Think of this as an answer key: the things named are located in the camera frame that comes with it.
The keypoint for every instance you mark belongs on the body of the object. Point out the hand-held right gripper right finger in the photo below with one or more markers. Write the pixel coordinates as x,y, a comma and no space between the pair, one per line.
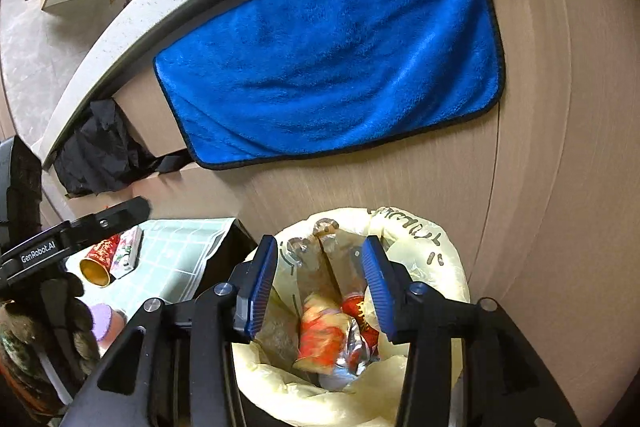
380,292

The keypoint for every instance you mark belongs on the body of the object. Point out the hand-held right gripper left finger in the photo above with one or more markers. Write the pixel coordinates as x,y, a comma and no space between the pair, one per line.
262,287

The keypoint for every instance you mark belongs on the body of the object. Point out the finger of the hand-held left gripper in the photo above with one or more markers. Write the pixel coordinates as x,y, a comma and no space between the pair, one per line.
110,217

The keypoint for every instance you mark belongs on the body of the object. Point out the crushed red drink can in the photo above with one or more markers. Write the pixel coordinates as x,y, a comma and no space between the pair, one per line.
357,309

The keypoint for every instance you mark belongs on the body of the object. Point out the red gold paper wrapper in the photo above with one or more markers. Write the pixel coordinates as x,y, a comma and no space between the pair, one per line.
102,257

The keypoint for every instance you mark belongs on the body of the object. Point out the orange white snack packet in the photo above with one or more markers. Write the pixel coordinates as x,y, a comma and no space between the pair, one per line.
320,332

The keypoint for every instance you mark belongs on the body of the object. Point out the person's left hand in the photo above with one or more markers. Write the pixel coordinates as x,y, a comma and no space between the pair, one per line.
75,317

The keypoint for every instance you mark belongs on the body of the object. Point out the white pink packet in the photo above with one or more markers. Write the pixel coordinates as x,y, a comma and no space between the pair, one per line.
127,252

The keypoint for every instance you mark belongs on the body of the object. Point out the black hanging cloth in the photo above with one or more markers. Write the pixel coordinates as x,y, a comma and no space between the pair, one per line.
100,152

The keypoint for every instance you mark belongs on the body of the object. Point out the green checked tablecloth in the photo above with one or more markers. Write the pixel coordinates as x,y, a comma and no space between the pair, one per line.
165,267

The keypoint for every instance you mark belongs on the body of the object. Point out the wooden cabinet front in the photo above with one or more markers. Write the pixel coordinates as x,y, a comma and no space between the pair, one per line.
550,157

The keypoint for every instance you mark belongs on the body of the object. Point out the blue towel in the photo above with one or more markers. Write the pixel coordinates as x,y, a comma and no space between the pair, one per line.
325,57

